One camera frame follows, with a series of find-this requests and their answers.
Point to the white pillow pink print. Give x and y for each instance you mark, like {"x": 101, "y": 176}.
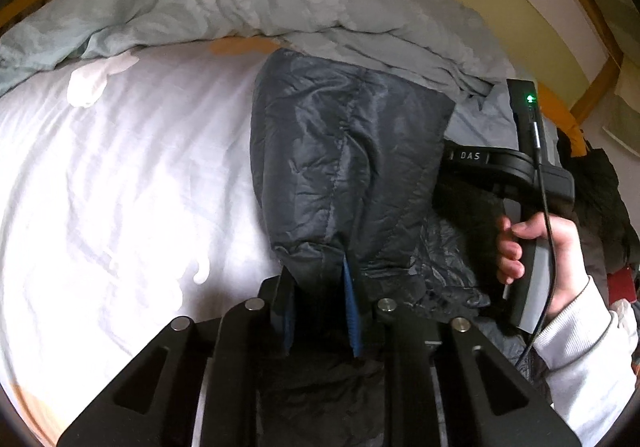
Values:
{"x": 625, "y": 314}

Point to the black puffer jacket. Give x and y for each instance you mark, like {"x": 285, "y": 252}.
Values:
{"x": 340, "y": 152}

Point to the person's right hand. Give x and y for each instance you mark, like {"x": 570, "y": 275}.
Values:
{"x": 565, "y": 257}

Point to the wooden bunk bed frame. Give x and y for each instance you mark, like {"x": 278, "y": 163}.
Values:
{"x": 595, "y": 87}

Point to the red flat case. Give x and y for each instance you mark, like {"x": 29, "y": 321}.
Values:
{"x": 622, "y": 282}

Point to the dark crumpled jacket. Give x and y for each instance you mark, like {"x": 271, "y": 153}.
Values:
{"x": 600, "y": 187}

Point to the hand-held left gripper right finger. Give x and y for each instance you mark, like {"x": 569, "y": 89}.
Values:
{"x": 351, "y": 312}

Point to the orange pillow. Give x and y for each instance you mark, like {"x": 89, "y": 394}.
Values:
{"x": 572, "y": 127}

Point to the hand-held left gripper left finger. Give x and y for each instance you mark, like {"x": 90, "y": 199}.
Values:
{"x": 287, "y": 322}

